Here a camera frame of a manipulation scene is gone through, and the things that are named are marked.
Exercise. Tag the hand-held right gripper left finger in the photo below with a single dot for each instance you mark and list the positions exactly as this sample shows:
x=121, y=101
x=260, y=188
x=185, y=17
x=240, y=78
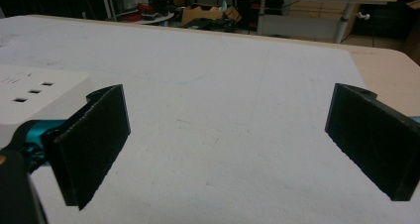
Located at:
x=89, y=141

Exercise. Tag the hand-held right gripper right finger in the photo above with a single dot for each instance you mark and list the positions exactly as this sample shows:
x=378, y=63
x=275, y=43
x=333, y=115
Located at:
x=373, y=134

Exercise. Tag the white power strip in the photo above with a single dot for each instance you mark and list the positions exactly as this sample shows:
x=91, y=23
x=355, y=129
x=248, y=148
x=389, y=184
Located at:
x=29, y=95

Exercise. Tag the white table mat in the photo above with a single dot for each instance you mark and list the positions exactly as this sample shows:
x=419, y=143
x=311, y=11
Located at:
x=211, y=118

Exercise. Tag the round white low table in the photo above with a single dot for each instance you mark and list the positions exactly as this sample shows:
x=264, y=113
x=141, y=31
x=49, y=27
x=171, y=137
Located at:
x=155, y=18

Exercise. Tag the light wooden desk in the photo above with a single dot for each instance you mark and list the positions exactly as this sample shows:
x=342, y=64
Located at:
x=317, y=6

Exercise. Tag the red tool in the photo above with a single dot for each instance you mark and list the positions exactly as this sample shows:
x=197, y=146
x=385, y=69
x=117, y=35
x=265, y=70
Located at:
x=144, y=8

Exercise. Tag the cardboard box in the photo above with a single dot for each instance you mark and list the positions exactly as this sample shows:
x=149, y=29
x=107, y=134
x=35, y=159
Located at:
x=208, y=14

